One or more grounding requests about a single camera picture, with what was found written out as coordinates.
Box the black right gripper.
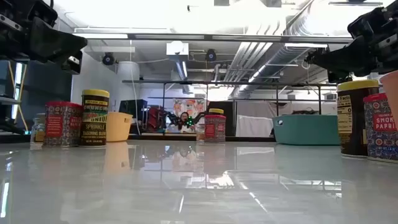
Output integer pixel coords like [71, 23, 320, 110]
[305, 1, 398, 84]

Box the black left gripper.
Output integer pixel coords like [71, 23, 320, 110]
[0, 0, 88, 75]

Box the red-lid patterned spice tin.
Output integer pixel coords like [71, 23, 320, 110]
[203, 114, 227, 144]
[363, 92, 398, 163]
[42, 100, 83, 147]

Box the cork-lid glass spice jar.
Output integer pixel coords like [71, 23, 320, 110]
[195, 123, 206, 143]
[30, 113, 47, 144]

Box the orange plastic bin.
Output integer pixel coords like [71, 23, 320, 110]
[379, 70, 398, 128]

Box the teal plastic bin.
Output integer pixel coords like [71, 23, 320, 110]
[272, 114, 341, 146]

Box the black equipment case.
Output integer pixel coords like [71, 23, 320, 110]
[119, 98, 149, 125]

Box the yellow plastic bin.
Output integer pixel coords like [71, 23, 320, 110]
[106, 111, 134, 142]

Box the long ceiling light fixture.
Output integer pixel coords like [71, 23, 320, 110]
[72, 27, 354, 44]

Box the white cloth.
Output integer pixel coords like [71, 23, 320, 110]
[235, 114, 274, 138]

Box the red machine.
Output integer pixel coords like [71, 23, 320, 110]
[147, 105, 168, 133]

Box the black cabinet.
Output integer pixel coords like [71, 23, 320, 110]
[207, 101, 237, 137]

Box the yellow cable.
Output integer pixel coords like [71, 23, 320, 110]
[6, 60, 29, 131]

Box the black metal rack frame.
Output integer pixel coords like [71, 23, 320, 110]
[121, 79, 330, 138]

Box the black aluminium table frame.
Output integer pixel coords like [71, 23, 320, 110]
[0, 133, 341, 144]

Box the floral wall poster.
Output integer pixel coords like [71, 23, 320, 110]
[172, 98, 208, 134]

